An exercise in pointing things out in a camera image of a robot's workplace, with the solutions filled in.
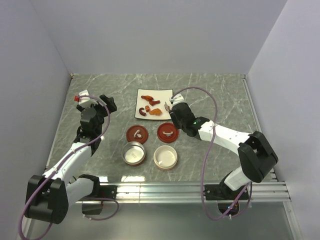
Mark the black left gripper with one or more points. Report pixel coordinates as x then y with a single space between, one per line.
97 106

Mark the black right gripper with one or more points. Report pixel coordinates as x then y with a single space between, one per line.
174 118

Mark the metal serving tongs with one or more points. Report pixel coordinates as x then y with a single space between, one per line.
167 107

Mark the orange fried cutlet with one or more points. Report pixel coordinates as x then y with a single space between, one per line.
155 112

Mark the red-brown drumstick piece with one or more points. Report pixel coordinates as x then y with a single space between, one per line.
154 102

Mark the curved red sausage piece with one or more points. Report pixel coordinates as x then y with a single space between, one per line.
142 112

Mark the red-brown chicken wing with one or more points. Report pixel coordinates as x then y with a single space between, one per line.
147 98

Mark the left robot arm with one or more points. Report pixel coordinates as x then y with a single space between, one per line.
49 196

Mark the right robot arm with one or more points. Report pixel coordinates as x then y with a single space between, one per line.
256 156

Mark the right red container lid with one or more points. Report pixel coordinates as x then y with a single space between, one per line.
167 133

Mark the red container lid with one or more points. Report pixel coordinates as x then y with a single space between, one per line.
167 133
137 133

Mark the white square plate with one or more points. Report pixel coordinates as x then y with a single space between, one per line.
161 95

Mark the white round container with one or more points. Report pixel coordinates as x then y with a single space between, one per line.
165 157

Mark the left red container lid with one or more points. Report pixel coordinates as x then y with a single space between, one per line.
137 133

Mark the metal round container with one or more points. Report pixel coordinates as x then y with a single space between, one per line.
133 153

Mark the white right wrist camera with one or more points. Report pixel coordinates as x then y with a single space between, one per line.
177 99

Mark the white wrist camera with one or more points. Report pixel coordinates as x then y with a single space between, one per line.
84 100
177 99

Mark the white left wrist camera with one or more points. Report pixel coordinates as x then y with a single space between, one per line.
84 100

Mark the aluminium frame rail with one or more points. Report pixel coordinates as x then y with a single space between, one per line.
189 192

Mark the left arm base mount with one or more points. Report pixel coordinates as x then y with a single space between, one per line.
94 204

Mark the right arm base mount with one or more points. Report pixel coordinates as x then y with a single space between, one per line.
240 199

